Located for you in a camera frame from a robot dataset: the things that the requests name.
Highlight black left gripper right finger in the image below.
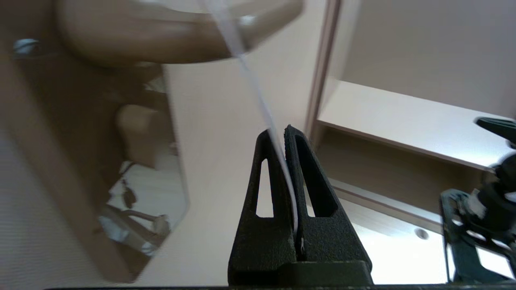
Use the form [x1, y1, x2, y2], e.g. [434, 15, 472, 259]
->
[284, 124, 374, 286]

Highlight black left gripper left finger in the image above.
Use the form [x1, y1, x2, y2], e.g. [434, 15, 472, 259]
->
[228, 129, 301, 286]

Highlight blue and white door hanger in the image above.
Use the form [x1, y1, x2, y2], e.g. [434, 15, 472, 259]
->
[198, 0, 305, 250]

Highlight white door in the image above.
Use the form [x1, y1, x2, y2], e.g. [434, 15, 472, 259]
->
[0, 0, 329, 287]

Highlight black perforated plastic part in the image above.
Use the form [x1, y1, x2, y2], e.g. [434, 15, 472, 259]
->
[439, 187, 516, 283]

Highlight white shelf board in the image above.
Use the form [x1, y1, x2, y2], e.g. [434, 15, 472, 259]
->
[316, 80, 516, 173]

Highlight bronze door handle lever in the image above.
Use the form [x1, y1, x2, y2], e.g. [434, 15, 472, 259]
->
[56, 0, 305, 68]

